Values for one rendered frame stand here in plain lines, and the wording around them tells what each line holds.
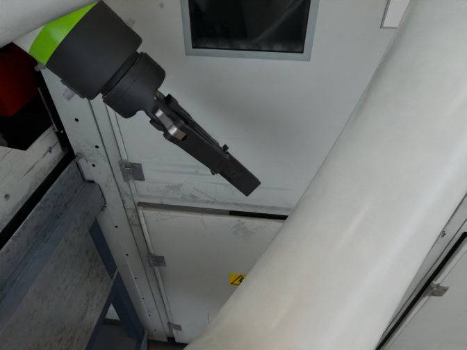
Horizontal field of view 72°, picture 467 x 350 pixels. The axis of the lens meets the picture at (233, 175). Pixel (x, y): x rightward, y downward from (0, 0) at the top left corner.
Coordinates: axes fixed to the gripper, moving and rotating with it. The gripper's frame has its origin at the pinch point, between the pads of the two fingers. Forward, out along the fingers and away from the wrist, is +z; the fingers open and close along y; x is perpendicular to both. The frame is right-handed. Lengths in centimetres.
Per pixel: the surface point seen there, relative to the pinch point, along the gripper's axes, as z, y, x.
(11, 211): -18.0, -14.3, -32.4
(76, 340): 9, -14, -54
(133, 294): 27, -41, -58
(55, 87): -25.1, -23.4, -13.0
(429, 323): 80, -6, 3
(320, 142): 10.0, -5.6, 12.6
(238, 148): 2.9, -11.4, 1.9
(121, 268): 16, -37, -48
